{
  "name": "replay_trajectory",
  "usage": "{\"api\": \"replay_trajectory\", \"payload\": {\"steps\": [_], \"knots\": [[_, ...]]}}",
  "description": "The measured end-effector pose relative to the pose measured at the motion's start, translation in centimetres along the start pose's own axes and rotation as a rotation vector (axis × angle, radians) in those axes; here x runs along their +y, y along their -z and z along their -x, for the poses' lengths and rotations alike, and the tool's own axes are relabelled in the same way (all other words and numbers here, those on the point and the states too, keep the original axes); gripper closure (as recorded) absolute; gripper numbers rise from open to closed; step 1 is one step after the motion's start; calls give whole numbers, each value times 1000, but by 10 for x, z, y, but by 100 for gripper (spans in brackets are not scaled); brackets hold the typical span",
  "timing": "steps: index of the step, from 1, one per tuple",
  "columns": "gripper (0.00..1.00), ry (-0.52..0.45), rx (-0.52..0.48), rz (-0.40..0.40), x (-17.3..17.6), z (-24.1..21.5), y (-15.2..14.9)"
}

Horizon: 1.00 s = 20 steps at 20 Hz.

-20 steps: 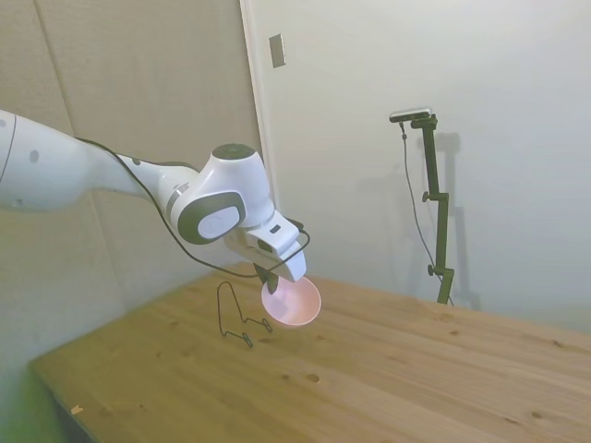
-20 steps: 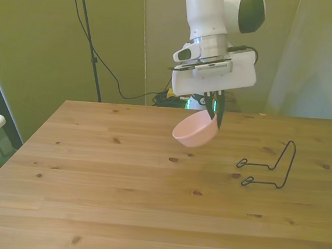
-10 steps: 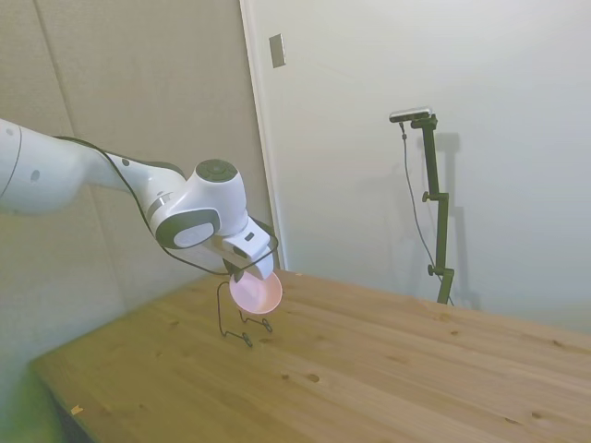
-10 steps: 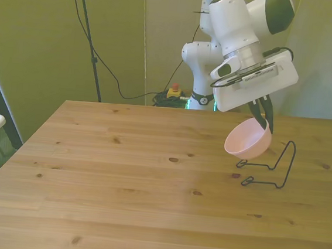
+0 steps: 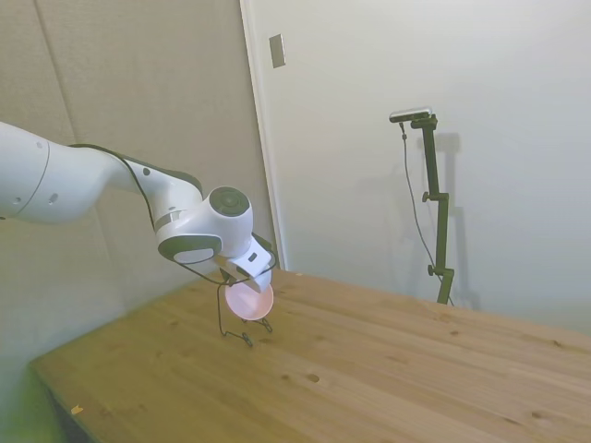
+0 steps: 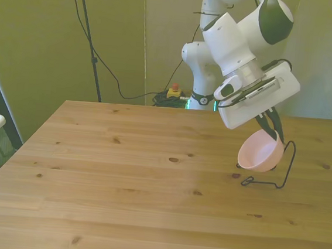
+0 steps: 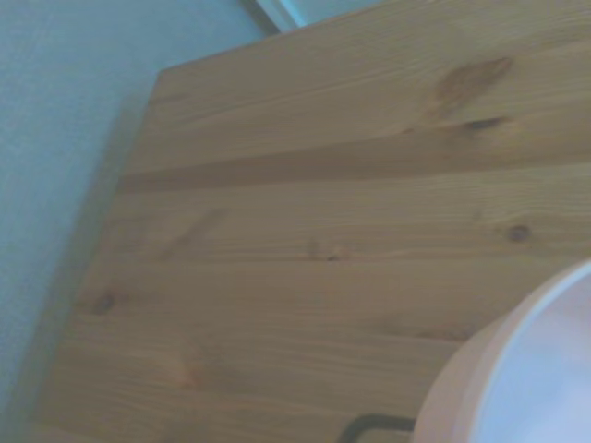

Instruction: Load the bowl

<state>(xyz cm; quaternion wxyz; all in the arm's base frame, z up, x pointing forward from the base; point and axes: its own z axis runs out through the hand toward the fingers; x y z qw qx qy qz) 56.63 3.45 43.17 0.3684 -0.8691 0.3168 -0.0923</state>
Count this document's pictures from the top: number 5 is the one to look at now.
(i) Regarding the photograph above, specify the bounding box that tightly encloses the grey wall switch plate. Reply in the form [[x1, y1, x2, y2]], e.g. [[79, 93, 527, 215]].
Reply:
[[269, 33, 287, 70]]

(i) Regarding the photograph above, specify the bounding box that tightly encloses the black wire plate stand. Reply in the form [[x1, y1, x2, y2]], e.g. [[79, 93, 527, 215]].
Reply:
[[215, 271, 273, 349]]

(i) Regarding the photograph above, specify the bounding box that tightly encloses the grey exterior camera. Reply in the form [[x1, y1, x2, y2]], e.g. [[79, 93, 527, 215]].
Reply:
[[389, 105, 435, 125]]

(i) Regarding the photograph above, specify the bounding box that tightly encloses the white door frame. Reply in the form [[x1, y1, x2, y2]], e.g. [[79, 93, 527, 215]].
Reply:
[[238, 0, 290, 272]]

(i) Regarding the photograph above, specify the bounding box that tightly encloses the dark green camera stand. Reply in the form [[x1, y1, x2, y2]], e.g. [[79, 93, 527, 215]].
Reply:
[[411, 114, 456, 306]]

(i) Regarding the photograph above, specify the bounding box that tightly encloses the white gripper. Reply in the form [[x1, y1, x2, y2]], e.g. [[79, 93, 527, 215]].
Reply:
[[220, 233, 274, 293]]

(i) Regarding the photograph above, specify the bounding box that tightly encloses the pink plastic bowl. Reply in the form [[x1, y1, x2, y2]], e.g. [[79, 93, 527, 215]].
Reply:
[[223, 281, 275, 321]]

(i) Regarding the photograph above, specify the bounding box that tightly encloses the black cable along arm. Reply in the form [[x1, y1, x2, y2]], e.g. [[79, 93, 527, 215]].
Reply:
[[68, 143, 279, 284]]

